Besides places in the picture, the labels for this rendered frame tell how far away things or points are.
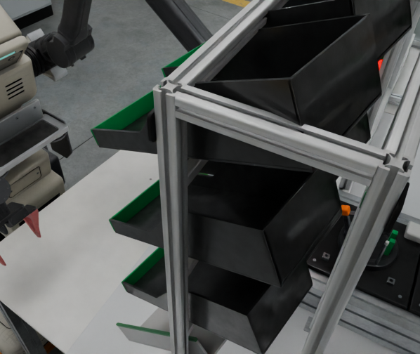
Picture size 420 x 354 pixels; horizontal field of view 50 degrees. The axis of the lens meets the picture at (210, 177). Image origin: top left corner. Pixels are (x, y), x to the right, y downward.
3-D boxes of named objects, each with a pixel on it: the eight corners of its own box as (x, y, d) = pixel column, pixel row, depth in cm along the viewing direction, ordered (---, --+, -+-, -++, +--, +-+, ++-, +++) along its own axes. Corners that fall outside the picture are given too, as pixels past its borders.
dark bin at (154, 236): (114, 233, 63) (92, 190, 60) (175, 182, 71) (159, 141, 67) (281, 289, 44) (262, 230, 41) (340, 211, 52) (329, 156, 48)
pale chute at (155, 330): (128, 341, 89) (115, 324, 88) (172, 295, 97) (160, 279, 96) (210, 362, 67) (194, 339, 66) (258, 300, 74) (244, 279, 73)
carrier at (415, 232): (302, 267, 107) (312, 235, 98) (331, 201, 122) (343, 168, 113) (404, 312, 100) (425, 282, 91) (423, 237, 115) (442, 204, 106)
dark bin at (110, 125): (98, 147, 52) (69, 88, 48) (173, 97, 59) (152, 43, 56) (312, 173, 33) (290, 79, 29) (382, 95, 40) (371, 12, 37)
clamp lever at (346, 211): (343, 233, 109) (338, 209, 105) (345, 227, 110) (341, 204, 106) (358, 234, 107) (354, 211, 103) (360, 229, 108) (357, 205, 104)
